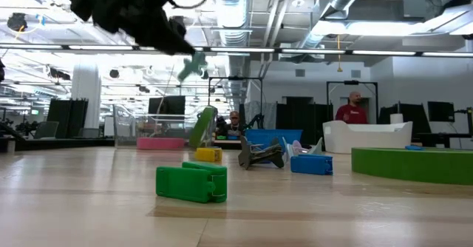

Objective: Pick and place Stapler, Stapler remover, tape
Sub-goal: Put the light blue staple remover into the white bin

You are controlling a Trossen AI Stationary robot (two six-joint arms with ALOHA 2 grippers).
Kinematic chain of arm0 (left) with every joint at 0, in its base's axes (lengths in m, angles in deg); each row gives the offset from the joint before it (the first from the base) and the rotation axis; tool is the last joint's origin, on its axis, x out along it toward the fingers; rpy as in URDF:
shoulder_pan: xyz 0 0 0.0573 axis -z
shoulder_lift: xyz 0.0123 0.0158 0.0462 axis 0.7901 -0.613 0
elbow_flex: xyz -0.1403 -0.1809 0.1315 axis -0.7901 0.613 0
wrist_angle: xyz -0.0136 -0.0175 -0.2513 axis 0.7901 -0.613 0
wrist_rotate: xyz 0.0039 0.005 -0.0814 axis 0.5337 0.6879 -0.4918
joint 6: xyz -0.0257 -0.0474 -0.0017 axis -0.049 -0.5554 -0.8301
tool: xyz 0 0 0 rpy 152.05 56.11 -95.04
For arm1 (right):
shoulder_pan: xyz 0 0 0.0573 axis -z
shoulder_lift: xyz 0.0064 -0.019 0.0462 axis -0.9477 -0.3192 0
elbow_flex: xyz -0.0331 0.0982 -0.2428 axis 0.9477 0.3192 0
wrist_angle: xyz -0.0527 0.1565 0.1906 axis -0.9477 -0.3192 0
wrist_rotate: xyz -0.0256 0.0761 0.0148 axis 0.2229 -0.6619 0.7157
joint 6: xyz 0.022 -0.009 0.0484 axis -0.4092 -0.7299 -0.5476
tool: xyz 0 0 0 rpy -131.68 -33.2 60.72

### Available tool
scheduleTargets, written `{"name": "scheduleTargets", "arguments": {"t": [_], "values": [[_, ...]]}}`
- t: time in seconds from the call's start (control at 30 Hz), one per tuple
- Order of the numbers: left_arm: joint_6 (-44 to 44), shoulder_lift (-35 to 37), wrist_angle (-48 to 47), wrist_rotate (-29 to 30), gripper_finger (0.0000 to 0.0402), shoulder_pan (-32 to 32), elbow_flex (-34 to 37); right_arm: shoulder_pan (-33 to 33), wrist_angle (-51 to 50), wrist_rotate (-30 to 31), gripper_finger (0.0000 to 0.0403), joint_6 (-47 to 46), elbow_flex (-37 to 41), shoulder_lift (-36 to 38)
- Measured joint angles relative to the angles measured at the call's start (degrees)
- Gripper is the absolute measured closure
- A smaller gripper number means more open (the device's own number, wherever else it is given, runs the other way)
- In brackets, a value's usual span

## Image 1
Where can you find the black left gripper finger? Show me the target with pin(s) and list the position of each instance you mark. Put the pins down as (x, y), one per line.
(173, 36)
(166, 46)

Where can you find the teal staple remover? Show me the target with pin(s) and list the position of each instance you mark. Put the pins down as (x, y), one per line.
(192, 66)

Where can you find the yellow mini stapler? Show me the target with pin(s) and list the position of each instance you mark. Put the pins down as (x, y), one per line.
(208, 154)

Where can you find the green mini stapler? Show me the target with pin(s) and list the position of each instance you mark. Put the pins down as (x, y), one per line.
(184, 182)

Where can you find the dark grey staple remover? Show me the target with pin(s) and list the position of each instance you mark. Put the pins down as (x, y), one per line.
(260, 155)

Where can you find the white staple remover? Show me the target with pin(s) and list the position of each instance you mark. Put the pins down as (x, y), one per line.
(301, 148)

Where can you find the blue mini stapler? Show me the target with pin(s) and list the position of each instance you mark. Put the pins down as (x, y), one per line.
(414, 148)
(311, 165)

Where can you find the black monitor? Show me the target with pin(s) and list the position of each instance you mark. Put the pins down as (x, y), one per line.
(166, 104)
(440, 111)

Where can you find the clear plastic container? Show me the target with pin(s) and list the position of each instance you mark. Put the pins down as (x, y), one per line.
(125, 128)

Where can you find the white round column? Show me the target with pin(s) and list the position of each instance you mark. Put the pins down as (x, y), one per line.
(86, 91)

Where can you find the person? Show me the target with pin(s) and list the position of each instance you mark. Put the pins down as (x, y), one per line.
(233, 123)
(351, 115)

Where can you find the black partition panel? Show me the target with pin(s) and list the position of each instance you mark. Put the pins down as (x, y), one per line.
(68, 117)
(406, 117)

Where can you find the blue plastic basket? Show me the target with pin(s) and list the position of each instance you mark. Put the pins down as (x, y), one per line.
(273, 136)

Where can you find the long light bar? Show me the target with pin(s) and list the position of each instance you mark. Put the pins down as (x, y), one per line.
(314, 51)

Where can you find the grey chair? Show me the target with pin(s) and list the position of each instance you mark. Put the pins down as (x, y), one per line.
(46, 129)

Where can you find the yellow hanging pendant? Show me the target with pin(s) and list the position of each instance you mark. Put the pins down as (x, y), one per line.
(339, 69)

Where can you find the black metal stand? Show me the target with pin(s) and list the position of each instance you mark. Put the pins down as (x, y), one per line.
(351, 82)

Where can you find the white plastic bin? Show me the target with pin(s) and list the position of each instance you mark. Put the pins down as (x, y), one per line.
(367, 138)

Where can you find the white roll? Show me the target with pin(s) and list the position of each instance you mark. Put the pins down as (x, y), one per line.
(397, 118)

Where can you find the black aluminium frame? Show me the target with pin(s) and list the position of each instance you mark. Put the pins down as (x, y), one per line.
(55, 144)

